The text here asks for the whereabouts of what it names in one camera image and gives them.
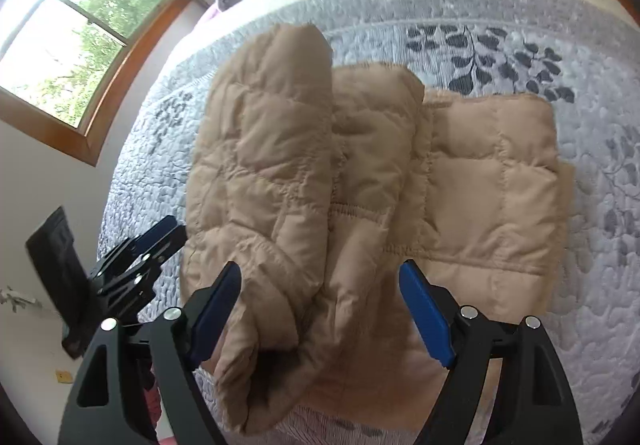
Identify black bag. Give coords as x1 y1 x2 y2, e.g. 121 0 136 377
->
25 206 93 360

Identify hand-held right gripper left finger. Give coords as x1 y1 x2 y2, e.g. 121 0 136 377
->
57 261 243 445

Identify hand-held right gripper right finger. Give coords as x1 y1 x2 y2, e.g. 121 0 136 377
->
398 260 583 445

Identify large wooden-framed window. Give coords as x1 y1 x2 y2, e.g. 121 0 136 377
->
0 0 193 168

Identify grey leaf-print quilted bedspread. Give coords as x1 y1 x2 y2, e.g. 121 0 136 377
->
97 0 636 445

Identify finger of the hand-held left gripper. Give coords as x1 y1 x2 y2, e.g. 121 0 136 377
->
97 216 178 283
97 226 187 323

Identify tan quilted jacket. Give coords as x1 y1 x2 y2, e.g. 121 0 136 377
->
180 22 576 436

